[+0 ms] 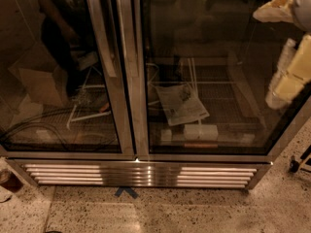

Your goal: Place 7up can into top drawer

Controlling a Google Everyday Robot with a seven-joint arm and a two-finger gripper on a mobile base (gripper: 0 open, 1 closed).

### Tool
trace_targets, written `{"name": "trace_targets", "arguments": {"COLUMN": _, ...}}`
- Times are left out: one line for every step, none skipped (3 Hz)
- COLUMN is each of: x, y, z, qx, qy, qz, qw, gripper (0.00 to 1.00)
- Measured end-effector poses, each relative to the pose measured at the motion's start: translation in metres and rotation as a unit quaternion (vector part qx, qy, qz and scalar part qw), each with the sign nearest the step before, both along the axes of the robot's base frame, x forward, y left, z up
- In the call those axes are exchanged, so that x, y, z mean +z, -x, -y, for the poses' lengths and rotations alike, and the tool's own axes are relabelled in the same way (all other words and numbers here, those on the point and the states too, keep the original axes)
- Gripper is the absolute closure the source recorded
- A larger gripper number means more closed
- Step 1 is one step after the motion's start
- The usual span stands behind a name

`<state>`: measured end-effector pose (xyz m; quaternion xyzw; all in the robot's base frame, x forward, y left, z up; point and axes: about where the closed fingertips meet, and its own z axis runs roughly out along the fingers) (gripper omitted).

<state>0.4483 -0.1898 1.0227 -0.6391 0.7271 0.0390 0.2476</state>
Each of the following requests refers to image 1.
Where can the blue tape floor marker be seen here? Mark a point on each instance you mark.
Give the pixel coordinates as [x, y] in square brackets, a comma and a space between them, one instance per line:
[132, 193]

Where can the black caster wheel cart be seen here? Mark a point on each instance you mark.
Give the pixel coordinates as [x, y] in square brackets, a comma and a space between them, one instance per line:
[304, 164]

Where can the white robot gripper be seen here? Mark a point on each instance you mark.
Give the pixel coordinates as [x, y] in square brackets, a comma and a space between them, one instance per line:
[303, 7]

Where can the paper manual inside fridge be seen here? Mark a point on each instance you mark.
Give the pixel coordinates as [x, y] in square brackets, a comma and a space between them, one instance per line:
[180, 104]

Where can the small white block inside fridge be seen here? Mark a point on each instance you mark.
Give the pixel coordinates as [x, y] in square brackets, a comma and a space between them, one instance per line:
[166, 135]

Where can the stainless glass door refrigerator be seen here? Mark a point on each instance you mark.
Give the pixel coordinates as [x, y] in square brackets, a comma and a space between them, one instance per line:
[64, 121]

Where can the brown object at left edge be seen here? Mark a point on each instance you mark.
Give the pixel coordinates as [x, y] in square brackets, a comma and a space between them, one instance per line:
[9, 180]

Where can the left fridge door handle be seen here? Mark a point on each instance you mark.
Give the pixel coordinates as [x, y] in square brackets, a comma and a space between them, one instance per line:
[99, 28]

